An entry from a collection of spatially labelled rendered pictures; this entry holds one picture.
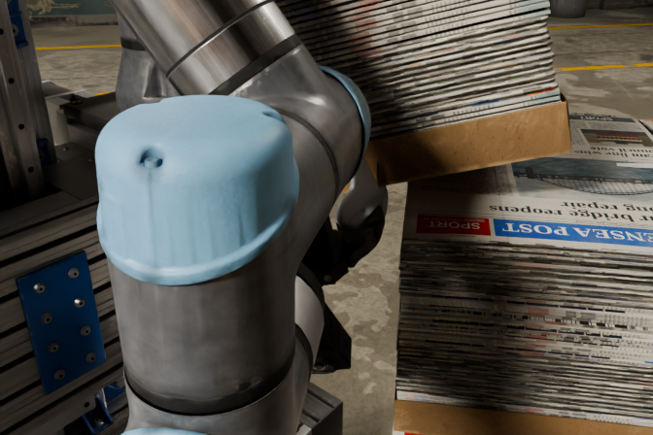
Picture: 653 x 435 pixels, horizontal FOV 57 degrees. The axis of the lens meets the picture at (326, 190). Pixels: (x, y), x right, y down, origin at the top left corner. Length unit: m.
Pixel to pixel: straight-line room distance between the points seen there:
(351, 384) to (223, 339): 1.36
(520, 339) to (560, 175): 0.18
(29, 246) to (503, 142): 0.55
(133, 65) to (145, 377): 0.66
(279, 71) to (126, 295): 0.15
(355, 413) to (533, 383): 0.95
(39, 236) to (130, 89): 0.23
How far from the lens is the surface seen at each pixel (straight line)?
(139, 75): 0.87
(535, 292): 0.54
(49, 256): 0.81
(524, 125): 0.51
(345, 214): 0.48
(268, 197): 0.21
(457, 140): 0.51
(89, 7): 7.11
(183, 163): 0.20
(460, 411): 0.62
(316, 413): 1.19
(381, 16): 0.50
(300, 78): 0.33
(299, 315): 0.34
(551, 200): 0.59
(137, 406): 0.27
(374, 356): 1.67
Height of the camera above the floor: 1.07
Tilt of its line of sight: 25 degrees down
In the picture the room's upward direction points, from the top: straight up
